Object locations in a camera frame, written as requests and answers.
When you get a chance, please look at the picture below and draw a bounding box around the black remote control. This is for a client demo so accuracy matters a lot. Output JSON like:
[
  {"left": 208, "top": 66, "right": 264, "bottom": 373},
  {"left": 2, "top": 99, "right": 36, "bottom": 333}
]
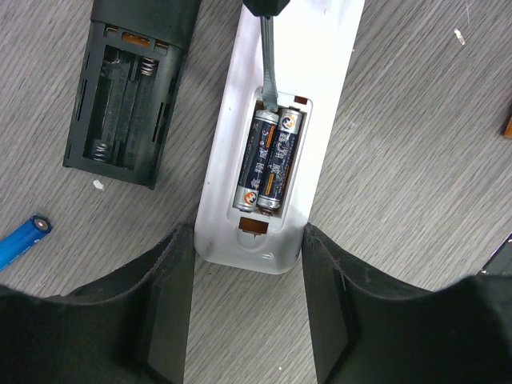
[{"left": 63, "top": 0, "right": 201, "bottom": 189}]

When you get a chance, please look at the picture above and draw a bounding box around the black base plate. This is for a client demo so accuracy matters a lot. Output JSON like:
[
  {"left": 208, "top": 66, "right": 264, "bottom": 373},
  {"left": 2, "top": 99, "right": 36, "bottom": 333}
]
[{"left": 479, "top": 234, "right": 512, "bottom": 276}]

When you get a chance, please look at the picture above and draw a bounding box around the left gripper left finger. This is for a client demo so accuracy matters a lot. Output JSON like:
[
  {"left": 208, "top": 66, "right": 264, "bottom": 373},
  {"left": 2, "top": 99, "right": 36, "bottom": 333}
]
[{"left": 1, "top": 223, "right": 195, "bottom": 383}]

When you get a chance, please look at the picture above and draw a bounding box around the white remote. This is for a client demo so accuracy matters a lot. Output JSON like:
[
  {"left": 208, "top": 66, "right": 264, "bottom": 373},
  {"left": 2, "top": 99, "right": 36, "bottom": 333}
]
[{"left": 194, "top": 1, "right": 364, "bottom": 274}]

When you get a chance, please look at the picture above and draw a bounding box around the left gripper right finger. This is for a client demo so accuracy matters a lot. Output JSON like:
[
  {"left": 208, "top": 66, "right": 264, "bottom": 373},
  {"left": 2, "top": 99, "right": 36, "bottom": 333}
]
[{"left": 302, "top": 225, "right": 511, "bottom": 383}]

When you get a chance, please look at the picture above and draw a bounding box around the orange handle screwdriver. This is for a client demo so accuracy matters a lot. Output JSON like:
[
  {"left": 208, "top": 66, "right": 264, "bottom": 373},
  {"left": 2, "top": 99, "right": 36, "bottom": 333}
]
[{"left": 242, "top": 0, "right": 290, "bottom": 113}]

